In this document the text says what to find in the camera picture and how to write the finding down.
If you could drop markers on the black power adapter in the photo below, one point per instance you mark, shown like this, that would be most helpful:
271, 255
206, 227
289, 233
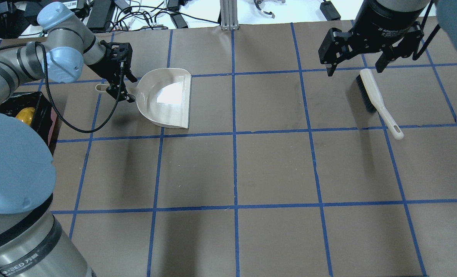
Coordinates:
328, 10

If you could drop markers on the white hand brush black bristles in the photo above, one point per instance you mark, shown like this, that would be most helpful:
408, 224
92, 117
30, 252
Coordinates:
373, 101

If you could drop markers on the black trash bag bin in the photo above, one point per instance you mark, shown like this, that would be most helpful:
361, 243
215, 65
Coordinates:
44, 119

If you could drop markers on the beige plastic dustpan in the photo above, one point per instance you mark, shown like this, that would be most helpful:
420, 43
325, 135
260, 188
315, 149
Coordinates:
163, 96

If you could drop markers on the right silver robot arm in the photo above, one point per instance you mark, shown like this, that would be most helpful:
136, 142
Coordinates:
446, 12

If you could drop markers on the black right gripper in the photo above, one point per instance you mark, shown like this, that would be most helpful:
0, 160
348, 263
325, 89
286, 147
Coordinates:
386, 21

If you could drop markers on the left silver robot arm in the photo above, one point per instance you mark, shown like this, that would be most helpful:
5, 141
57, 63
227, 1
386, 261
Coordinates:
32, 241

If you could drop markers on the black power brick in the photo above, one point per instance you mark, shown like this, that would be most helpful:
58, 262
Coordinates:
100, 17

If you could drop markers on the yellow toy potato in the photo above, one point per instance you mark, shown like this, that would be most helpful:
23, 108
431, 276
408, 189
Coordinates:
26, 115

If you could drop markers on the aluminium frame post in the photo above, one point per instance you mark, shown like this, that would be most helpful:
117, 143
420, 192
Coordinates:
228, 15

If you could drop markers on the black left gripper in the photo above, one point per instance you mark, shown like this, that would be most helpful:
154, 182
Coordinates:
100, 67

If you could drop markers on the black electronics box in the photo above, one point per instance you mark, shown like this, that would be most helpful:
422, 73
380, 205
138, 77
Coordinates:
81, 8

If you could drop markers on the small black adapter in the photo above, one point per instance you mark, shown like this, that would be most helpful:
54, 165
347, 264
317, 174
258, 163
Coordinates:
179, 21

